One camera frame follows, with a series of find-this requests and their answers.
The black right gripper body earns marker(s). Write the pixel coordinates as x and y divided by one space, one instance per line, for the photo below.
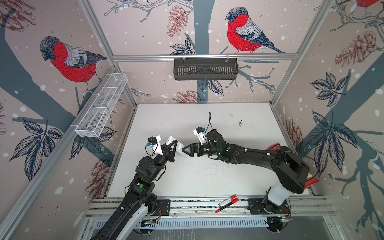
204 148

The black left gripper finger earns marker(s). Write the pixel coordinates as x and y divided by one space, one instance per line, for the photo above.
165 148
173 149

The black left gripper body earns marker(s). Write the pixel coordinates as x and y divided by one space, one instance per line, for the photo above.
167 155

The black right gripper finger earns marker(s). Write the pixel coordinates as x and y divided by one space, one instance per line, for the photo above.
190 153
190 147

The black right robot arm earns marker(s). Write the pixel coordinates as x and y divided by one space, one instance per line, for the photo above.
235 154

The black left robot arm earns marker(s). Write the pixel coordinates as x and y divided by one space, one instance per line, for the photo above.
139 199

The red marker pen upper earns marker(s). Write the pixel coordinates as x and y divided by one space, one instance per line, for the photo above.
226 201

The red marker pen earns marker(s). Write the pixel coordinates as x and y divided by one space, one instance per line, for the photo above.
226 201
226 205

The red marker pen lower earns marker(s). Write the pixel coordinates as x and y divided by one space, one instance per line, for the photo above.
226 205

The aluminium horizontal crossbar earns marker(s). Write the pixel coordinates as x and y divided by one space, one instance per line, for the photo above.
241 57

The red chips bag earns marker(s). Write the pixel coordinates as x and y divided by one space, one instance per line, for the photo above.
310 181

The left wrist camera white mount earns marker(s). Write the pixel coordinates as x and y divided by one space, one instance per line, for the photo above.
154 144

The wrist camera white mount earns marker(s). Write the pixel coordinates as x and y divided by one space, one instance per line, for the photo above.
154 144
200 133

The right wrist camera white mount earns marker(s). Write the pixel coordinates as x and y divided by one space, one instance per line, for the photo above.
200 133

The black wall basket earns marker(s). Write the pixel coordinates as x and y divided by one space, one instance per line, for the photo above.
205 69

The white wire mesh basket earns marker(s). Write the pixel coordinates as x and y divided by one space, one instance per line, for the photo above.
99 112

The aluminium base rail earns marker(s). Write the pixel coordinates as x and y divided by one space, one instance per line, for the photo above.
204 213

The aluminium frame corner post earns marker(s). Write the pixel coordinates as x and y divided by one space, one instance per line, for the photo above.
99 33

